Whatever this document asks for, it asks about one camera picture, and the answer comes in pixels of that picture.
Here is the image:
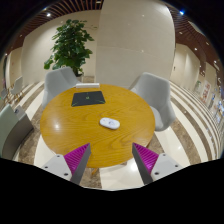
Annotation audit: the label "grey-green armchair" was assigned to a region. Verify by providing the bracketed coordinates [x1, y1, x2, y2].
[0, 104, 34, 161]

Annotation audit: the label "white power strip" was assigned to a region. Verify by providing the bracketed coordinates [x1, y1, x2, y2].
[75, 82, 101, 89]

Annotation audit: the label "white cartoon-print computer mouse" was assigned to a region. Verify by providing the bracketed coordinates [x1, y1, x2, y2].
[99, 117, 121, 130]

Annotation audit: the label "black mouse pad green lines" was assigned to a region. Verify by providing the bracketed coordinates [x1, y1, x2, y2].
[71, 90, 107, 108]

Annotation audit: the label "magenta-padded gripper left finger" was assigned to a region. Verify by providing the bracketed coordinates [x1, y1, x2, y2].
[41, 142, 92, 186]

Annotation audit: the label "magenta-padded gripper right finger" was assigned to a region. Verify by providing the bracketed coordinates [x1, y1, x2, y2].
[131, 142, 184, 186]

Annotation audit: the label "grey shell chair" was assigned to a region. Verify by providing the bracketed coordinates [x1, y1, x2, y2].
[41, 66, 82, 109]
[128, 71, 177, 132]

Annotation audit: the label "group of white chairs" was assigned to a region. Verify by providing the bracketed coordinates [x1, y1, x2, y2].
[1, 75, 24, 103]

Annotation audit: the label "green potted plant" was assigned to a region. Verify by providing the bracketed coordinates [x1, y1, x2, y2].
[43, 18, 95, 83]

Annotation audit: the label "row of wall posters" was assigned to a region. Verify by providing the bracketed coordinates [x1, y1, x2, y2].
[193, 79, 224, 126]

